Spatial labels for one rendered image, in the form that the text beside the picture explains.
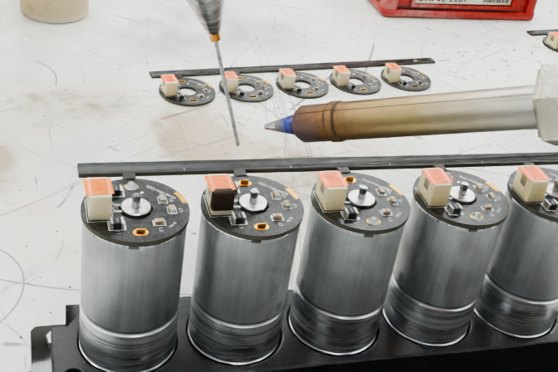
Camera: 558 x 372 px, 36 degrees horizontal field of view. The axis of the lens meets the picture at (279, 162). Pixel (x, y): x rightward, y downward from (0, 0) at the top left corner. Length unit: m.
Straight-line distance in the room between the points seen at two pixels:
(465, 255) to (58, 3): 0.27
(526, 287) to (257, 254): 0.08
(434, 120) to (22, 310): 0.15
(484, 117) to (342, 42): 0.30
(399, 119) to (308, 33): 0.30
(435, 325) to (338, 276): 0.04
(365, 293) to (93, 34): 0.25
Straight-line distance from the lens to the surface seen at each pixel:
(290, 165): 0.22
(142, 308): 0.21
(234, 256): 0.20
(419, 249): 0.23
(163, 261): 0.20
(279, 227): 0.20
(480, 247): 0.23
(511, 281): 0.25
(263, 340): 0.22
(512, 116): 0.16
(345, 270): 0.21
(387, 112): 0.17
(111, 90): 0.38
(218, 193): 0.20
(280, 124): 0.18
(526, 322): 0.25
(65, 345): 0.23
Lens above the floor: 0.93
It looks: 32 degrees down
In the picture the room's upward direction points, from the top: 9 degrees clockwise
